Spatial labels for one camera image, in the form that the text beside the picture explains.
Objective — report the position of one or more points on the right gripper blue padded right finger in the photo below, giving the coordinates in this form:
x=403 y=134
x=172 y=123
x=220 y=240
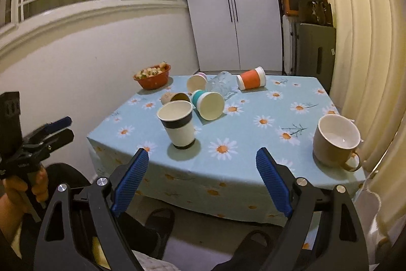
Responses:
x=273 y=181

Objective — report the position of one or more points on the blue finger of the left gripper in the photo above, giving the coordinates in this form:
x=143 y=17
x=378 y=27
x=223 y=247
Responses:
x=49 y=128

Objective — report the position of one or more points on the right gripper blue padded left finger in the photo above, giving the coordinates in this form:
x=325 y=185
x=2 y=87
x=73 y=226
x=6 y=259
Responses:
x=126 y=179

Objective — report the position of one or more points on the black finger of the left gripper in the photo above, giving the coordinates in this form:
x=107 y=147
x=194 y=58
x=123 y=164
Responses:
x=42 y=150

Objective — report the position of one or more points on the white black-banded paper cup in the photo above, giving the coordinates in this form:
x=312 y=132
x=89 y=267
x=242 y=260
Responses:
x=177 y=119

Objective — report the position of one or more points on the teal-banded paper cup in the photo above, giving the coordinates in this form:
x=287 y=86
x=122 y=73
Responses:
x=209 y=105

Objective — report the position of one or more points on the orange paper cup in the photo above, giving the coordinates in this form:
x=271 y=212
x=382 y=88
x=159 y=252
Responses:
x=253 y=79

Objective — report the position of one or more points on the brown kraft paper cup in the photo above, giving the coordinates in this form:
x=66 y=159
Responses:
x=172 y=96

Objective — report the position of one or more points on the pink-banded paper cup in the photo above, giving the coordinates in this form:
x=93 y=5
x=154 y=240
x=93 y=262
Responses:
x=196 y=82

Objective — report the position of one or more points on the person's left hand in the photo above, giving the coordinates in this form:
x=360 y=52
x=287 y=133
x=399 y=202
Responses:
x=13 y=207

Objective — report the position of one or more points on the black slipper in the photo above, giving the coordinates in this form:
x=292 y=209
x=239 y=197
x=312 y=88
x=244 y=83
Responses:
x=160 y=225

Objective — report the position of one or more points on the light blue daisy tablecloth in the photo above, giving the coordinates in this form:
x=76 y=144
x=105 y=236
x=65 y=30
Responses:
x=217 y=175

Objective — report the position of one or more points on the large beige ceramic mug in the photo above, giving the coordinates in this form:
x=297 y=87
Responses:
x=335 y=142

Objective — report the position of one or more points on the yellowish quilted cushion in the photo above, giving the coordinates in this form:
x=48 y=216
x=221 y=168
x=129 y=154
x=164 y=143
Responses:
x=150 y=264

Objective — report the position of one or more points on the clear glass tumbler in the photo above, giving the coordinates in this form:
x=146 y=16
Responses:
x=224 y=83

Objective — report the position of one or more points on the red bowl with food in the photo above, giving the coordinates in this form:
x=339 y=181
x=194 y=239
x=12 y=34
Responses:
x=153 y=77

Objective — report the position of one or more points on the dark grey folded panel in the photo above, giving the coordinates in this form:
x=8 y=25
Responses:
x=315 y=52

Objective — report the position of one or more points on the white wardrobe cabinet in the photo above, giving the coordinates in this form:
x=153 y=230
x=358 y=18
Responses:
x=237 y=35

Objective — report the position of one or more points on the cream curtain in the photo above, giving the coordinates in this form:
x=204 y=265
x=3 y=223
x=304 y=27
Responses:
x=368 y=86

